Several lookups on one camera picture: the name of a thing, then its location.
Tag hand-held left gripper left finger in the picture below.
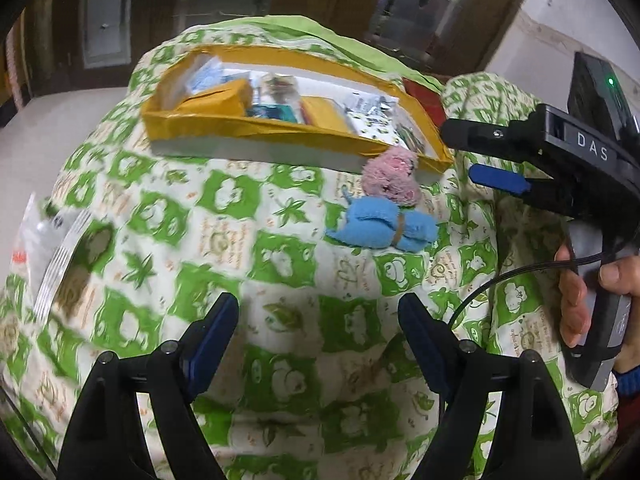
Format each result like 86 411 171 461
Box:
59 292 241 480

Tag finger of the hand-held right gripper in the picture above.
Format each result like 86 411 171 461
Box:
440 117 540 155
469 162 576 215

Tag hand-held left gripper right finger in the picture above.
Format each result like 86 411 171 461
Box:
397 292 583 480

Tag pink fuzzy toy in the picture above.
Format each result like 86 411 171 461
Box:
361 147 421 207

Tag blue sock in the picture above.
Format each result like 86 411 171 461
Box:
326 185 440 253

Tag zip bag of coloured sheets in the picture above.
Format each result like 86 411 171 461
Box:
299 94 353 135

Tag yellow taped foam box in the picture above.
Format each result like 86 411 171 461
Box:
141 44 455 186

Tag yellow packet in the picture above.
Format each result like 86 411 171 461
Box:
172 79 253 117

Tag white blue-print sachet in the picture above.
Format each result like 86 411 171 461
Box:
187 56 226 96

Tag person's right hand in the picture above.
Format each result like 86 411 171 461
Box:
556 244 640 348

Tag red flat object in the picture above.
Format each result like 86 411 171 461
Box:
402 79 447 128

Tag clear plastic bag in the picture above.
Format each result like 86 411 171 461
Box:
395 112 433 153

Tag green printed blanket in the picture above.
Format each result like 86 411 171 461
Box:
0 15 621 480

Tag white patterned tissue pack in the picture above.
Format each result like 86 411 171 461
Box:
347 91 401 137

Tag wooden glass door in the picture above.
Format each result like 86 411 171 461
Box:
270 0 541 86
30 0 281 96

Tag white red-label plastic packet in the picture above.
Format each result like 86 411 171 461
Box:
14 202 96 323

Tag small patterned packet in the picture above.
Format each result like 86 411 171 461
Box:
257 72 301 106

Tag blue wrist cuff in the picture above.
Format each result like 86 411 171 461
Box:
614 367 640 397

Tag yellow flat boards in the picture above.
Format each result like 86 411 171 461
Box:
0 15 31 116

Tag black cable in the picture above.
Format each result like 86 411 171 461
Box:
440 247 626 411

